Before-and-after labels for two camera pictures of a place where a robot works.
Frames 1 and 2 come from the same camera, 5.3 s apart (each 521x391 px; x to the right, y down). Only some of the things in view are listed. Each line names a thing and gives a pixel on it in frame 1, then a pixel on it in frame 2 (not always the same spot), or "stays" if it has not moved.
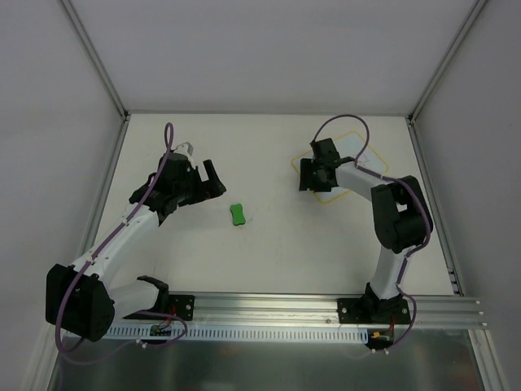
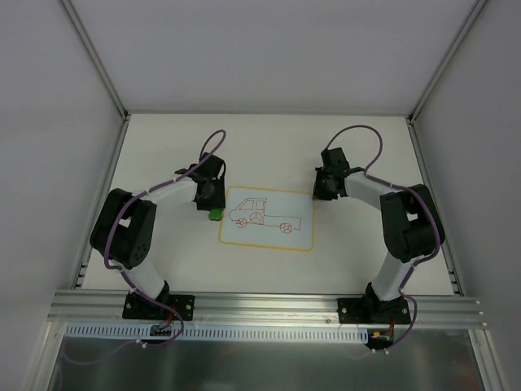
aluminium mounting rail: [317, 310] stays
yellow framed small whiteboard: [355, 147] -> [269, 217]
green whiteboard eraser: [238, 215] -> [216, 214]
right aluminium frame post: [471, 17] stays
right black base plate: [356, 310] stays
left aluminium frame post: [97, 57] stays
